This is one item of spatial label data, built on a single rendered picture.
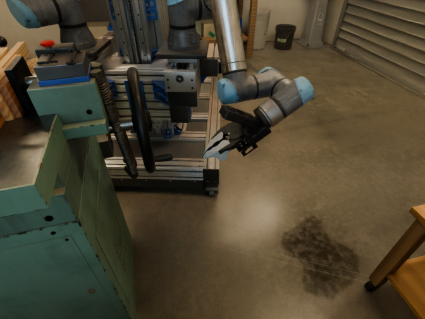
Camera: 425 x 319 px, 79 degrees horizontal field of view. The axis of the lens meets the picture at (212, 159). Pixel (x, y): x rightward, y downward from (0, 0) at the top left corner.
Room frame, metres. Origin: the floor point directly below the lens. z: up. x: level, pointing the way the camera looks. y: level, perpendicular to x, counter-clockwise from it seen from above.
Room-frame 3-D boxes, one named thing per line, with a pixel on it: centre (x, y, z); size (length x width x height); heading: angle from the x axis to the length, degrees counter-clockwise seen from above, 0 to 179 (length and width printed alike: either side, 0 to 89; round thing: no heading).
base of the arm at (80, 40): (1.29, 0.63, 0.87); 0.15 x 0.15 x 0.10
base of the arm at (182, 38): (1.27, 0.13, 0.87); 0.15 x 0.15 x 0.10
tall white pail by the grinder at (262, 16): (4.00, -0.64, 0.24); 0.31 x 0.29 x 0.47; 103
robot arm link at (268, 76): (0.78, -0.18, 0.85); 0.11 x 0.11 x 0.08; 21
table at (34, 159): (0.56, 0.42, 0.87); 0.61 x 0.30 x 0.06; 16
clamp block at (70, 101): (0.59, 0.34, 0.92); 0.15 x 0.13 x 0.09; 16
